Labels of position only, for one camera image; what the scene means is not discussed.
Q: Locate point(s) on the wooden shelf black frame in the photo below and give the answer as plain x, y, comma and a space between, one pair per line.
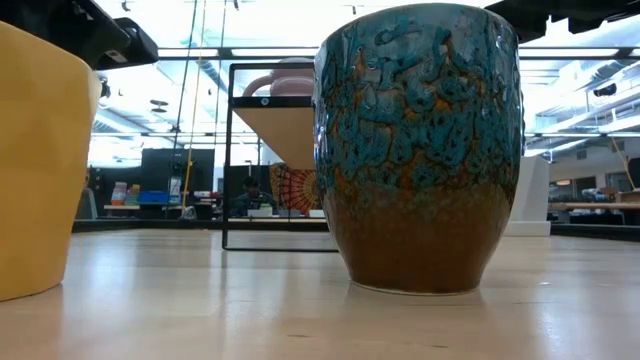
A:
285, 135

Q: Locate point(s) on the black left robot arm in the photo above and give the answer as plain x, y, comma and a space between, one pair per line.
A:
135, 45

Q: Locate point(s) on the black aluminium table frame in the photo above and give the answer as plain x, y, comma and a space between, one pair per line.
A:
150, 226

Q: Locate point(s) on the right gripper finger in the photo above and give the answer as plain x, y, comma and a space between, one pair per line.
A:
530, 17

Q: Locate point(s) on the person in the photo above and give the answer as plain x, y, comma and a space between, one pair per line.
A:
252, 197

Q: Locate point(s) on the yellow faceted mug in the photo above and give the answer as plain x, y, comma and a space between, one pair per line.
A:
40, 175

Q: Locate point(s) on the blue storage bin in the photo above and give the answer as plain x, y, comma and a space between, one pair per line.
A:
153, 197

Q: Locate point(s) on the orange mandala tapestry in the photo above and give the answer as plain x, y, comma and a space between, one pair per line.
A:
297, 190

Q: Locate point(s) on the stacked coloured containers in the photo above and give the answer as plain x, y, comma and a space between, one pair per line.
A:
122, 195

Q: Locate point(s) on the lilac ribbed mug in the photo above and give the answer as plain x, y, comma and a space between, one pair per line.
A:
292, 85

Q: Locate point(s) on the white plant saucer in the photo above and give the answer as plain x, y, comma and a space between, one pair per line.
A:
527, 228

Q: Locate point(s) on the wooden background table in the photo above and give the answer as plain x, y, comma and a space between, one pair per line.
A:
590, 205

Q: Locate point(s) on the grey office chair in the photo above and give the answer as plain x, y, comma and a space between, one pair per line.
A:
90, 205

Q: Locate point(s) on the teal brown glazed mug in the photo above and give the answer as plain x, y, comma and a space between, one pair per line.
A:
420, 150

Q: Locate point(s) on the black panel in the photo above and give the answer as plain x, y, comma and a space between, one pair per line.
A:
160, 170

